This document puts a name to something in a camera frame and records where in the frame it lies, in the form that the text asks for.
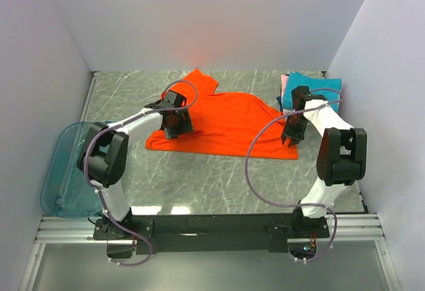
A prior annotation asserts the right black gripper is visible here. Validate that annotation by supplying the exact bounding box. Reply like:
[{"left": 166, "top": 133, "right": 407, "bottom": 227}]
[{"left": 280, "top": 113, "right": 309, "bottom": 147}]

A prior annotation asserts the orange t-shirt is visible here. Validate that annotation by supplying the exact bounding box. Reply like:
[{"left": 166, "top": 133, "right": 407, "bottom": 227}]
[{"left": 145, "top": 69, "right": 282, "bottom": 157}]

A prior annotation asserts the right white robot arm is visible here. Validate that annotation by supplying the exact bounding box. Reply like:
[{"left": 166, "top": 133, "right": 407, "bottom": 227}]
[{"left": 281, "top": 86, "right": 367, "bottom": 237}]

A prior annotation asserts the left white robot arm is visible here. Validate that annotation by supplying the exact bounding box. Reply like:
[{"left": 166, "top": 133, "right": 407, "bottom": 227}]
[{"left": 77, "top": 90, "right": 193, "bottom": 239}]

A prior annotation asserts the folded pink t-shirt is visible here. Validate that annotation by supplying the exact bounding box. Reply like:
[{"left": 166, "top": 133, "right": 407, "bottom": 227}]
[{"left": 280, "top": 74, "right": 289, "bottom": 100}]

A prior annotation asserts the folded teal t-shirt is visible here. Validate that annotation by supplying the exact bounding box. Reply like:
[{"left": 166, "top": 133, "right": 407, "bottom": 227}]
[{"left": 281, "top": 72, "right": 343, "bottom": 114}]

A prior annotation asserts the black base bar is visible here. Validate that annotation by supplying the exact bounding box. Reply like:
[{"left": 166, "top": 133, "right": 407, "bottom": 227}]
[{"left": 93, "top": 211, "right": 330, "bottom": 254}]

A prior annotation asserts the blue plastic bin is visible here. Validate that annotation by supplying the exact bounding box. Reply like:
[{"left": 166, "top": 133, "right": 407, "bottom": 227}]
[{"left": 40, "top": 122, "right": 102, "bottom": 219}]

